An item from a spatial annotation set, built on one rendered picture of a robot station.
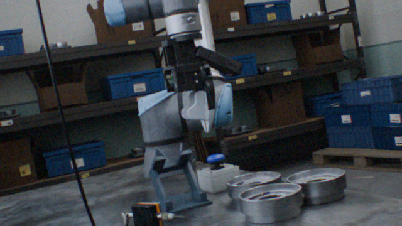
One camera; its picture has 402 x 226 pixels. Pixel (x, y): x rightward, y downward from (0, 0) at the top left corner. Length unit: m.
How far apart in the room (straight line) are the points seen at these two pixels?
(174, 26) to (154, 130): 0.40
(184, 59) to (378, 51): 4.98
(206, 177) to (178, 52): 0.27
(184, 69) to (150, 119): 0.36
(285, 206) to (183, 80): 0.38
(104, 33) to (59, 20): 0.63
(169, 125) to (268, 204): 0.62
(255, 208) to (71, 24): 4.25
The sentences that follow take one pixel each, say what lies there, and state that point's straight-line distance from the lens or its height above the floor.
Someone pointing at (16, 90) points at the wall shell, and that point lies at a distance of 4.79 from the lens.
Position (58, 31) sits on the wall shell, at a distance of 4.90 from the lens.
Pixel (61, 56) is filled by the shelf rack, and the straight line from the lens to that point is 4.25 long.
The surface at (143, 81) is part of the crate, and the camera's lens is 4.50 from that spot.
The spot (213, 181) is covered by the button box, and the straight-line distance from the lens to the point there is 1.06.
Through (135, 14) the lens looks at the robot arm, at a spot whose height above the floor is 1.22.
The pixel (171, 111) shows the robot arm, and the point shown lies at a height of 0.97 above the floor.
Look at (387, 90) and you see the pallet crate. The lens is 4.64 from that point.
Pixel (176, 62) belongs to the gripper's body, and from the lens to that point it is 1.05.
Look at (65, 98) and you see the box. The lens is 4.28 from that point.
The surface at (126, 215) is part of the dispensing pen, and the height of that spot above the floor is 0.82.
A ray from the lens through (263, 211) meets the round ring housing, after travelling 0.79.
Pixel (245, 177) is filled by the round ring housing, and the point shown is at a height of 0.84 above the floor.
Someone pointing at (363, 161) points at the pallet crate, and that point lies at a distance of 4.72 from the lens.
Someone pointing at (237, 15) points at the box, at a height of 1.62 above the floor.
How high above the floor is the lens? 1.04
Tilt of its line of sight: 4 degrees down
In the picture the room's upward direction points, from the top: 10 degrees counter-clockwise
